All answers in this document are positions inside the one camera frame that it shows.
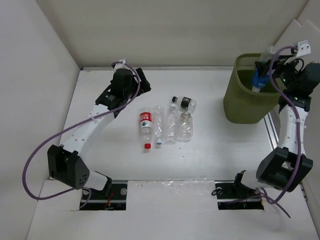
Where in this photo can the green mesh bin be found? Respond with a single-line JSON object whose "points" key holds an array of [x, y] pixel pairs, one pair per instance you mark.
{"points": [[241, 104]]}

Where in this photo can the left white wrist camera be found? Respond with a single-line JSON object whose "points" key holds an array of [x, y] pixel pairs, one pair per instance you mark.
{"points": [[120, 64]]}

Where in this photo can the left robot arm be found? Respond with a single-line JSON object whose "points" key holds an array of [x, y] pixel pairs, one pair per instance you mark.
{"points": [[66, 163]]}

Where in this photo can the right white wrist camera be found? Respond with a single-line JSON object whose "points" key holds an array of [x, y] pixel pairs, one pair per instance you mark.
{"points": [[303, 48]]}

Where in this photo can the black label small bottle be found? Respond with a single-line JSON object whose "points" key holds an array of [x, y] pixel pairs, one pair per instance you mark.
{"points": [[185, 104]]}

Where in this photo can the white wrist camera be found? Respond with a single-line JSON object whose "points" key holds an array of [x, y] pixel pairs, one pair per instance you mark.
{"points": [[120, 64], [303, 48]]}

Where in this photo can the clear plastic jar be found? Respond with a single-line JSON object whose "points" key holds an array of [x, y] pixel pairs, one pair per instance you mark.
{"points": [[185, 127]]}

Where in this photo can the blue label plastic bottle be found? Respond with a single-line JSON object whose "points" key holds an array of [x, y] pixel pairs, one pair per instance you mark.
{"points": [[267, 54]]}

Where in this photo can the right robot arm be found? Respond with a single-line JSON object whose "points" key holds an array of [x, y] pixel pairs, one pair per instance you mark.
{"points": [[287, 165]]}

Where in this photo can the red label plastic bottle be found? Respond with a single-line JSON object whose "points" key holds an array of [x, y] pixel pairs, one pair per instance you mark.
{"points": [[146, 127]]}

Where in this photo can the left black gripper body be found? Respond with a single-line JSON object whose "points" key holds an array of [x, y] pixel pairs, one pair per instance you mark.
{"points": [[132, 91]]}

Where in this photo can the clear bottle blue cap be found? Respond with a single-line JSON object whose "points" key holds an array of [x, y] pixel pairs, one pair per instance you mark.
{"points": [[158, 114]]}

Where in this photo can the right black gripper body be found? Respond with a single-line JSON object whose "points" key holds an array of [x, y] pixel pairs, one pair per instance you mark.
{"points": [[285, 70]]}

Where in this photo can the clear bottle white cap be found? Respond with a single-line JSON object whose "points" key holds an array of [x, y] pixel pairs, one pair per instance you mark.
{"points": [[171, 124]]}

